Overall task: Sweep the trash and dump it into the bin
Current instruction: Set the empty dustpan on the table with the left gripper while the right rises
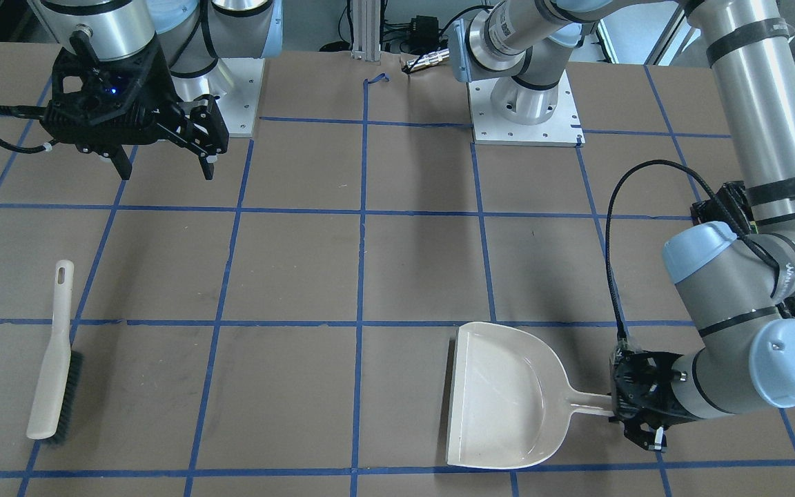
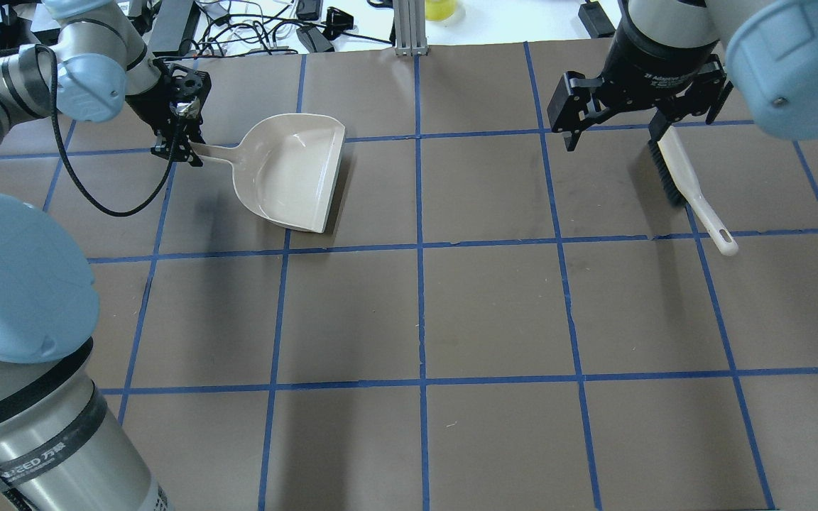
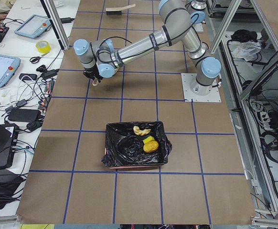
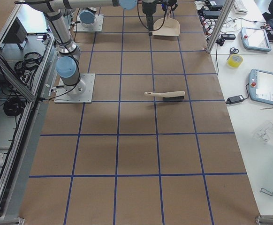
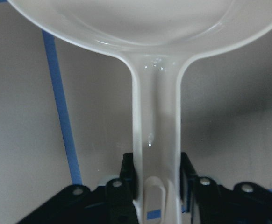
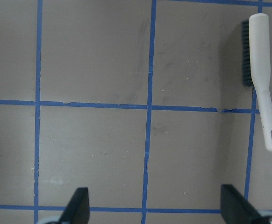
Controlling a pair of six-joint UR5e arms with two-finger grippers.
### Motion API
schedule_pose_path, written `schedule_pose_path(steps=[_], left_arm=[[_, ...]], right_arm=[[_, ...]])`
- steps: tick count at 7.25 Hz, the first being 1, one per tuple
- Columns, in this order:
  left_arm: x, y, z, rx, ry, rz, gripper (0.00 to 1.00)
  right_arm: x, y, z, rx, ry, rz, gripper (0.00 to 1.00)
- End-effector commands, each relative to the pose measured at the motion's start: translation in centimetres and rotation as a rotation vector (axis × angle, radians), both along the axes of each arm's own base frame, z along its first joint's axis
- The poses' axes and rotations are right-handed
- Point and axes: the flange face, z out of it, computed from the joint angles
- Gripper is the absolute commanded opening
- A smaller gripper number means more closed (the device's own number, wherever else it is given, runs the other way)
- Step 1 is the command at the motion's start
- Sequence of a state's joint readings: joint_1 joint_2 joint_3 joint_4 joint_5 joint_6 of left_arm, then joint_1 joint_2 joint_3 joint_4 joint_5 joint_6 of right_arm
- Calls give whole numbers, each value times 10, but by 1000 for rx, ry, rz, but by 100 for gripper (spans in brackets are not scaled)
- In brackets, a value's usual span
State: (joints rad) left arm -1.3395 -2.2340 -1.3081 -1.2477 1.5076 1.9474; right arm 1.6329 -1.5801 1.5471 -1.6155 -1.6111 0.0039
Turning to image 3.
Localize aluminium frame post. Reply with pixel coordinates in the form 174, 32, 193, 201
40, 0, 69, 51

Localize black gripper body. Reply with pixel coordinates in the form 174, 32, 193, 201
83, 68, 103, 83

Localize brown potato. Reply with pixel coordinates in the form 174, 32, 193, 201
143, 141, 159, 153

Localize yellow sponge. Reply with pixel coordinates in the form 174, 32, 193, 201
143, 136, 155, 144

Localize far teach pendant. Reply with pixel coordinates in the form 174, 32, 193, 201
14, 14, 51, 39

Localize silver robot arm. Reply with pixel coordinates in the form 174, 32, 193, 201
73, 0, 221, 95
188, 0, 206, 24

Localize black power adapter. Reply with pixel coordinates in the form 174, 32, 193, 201
60, 17, 75, 24

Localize yellow tape roll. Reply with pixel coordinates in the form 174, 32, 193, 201
35, 40, 51, 53

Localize black scissors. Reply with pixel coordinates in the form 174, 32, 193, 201
29, 52, 49, 64

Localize teach pendant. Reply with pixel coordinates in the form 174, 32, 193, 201
0, 54, 21, 88
14, 14, 51, 39

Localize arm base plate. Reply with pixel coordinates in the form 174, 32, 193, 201
191, 15, 203, 33
181, 73, 221, 103

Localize near teach pendant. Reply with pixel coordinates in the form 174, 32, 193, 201
0, 54, 21, 88

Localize pink bin with black bag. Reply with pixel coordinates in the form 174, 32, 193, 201
101, 121, 172, 169

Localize beige hand brush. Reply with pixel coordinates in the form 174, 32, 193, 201
106, 3, 136, 15

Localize beige plastic dustpan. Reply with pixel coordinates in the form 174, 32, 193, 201
92, 78, 99, 86

